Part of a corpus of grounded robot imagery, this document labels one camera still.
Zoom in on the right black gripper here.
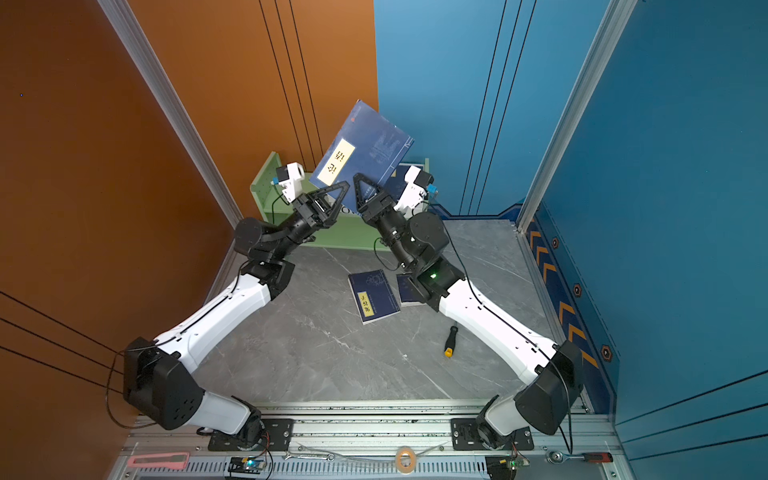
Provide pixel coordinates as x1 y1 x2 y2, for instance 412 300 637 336
358 174 421 273

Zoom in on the right circuit board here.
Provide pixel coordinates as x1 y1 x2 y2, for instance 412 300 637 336
485 456 530 480

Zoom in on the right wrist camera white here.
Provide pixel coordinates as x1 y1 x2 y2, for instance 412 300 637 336
395 165 437 219

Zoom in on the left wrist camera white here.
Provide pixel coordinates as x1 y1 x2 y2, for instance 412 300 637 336
273 162 305 204

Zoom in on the blue book front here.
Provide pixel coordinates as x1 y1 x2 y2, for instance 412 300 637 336
384 164 422 200

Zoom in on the red handled ratchet wrench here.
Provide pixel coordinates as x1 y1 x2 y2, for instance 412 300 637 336
546 450 614 464

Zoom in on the tape roll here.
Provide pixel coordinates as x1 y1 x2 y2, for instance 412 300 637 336
395 446 419 475

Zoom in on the left circuit board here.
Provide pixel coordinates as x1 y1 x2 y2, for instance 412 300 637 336
226 456 270 479

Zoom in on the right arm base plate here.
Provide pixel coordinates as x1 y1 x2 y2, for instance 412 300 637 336
450 418 535 451

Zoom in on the blue book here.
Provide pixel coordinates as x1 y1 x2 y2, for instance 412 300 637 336
384 164 422 200
348 269 400 325
396 274 424 307
310 100 414 214

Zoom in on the pink tool on rail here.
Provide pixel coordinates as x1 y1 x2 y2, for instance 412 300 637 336
127 452 190 470

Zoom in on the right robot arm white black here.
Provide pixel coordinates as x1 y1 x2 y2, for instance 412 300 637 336
353 173 584 449

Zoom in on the circuit board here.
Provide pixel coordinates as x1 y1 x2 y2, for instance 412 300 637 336
485 456 530 480
226 456 270 479

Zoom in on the silver wrench on rail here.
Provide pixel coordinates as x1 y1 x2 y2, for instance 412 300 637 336
283 451 336 462

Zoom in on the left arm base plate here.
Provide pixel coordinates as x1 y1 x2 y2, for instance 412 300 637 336
208 418 294 453

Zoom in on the yellow black screwdriver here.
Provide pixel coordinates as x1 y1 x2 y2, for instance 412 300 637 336
443 325 458 358

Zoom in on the green wooden shelf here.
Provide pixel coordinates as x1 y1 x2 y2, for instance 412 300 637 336
250 152 429 251

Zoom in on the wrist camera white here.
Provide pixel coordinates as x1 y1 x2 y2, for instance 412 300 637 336
273 162 305 204
395 165 437 219

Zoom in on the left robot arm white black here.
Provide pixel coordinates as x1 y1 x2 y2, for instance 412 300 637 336
123 181 349 448

